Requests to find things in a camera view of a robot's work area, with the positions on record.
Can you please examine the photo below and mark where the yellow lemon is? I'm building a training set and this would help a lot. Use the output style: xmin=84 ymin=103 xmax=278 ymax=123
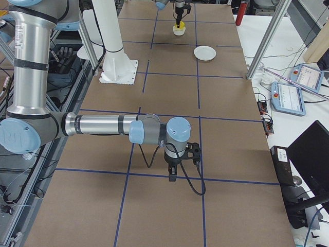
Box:
xmin=174 ymin=21 xmax=185 ymax=29

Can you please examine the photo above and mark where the red cylinder tube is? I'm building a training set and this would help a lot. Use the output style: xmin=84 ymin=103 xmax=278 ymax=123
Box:
xmin=235 ymin=1 xmax=248 ymax=26

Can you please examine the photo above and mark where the wooden board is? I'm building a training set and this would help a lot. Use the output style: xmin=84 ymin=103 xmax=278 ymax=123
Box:
xmin=303 ymin=21 xmax=329 ymax=63

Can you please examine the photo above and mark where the blue teach pendant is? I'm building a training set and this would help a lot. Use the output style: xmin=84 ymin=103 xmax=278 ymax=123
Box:
xmin=271 ymin=82 xmax=306 ymax=116
xmin=290 ymin=64 xmax=324 ymax=93

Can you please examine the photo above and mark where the far blue teach pendant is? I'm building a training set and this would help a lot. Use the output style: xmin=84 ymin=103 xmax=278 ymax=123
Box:
xmin=290 ymin=64 xmax=324 ymax=93

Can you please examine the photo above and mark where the white small bowl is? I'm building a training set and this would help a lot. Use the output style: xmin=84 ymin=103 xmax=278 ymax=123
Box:
xmin=172 ymin=26 xmax=186 ymax=36

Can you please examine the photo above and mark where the black box device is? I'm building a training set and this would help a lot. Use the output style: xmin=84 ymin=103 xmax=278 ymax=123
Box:
xmin=270 ymin=146 xmax=302 ymax=187

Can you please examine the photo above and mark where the orange black connector module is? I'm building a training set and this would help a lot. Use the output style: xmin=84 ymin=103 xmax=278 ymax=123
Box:
xmin=257 ymin=100 xmax=268 ymax=115

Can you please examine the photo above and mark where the aluminium frame post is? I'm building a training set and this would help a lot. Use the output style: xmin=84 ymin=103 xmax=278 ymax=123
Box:
xmin=246 ymin=0 xmax=292 ymax=80

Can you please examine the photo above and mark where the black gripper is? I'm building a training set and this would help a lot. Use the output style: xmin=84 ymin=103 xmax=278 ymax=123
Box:
xmin=164 ymin=155 xmax=185 ymax=182
xmin=175 ymin=2 xmax=184 ymax=28

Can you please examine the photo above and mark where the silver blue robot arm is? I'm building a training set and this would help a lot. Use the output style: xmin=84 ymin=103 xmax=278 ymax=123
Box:
xmin=1 ymin=1 xmax=192 ymax=182
xmin=154 ymin=0 xmax=186 ymax=29

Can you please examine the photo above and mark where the black laptop computer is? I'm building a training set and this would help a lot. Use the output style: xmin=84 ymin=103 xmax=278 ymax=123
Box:
xmin=287 ymin=120 xmax=329 ymax=195

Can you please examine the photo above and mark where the near blue teach pendant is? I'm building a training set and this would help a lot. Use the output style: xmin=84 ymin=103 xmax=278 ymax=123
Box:
xmin=271 ymin=82 xmax=306 ymax=116

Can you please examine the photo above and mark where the white pedestal column base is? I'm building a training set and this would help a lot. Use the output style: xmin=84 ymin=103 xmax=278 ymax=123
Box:
xmin=92 ymin=0 xmax=138 ymax=85

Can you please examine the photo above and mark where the white round plate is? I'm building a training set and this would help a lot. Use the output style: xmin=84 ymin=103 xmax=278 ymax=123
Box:
xmin=193 ymin=46 xmax=216 ymax=61

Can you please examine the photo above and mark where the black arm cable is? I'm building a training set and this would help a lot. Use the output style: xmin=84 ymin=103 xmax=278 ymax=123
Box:
xmin=138 ymin=143 xmax=206 ymax=197

